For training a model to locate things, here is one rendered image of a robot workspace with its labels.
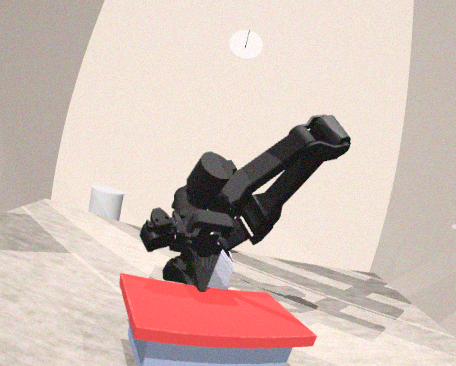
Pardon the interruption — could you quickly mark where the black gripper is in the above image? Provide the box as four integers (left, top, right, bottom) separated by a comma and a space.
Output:
163, 206, 234, 292

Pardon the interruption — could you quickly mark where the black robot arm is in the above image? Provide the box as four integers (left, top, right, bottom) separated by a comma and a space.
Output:
140, 114, 351, 257

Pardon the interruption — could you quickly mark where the red box lid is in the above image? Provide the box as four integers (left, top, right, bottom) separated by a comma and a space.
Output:
119, 274, 317, 349

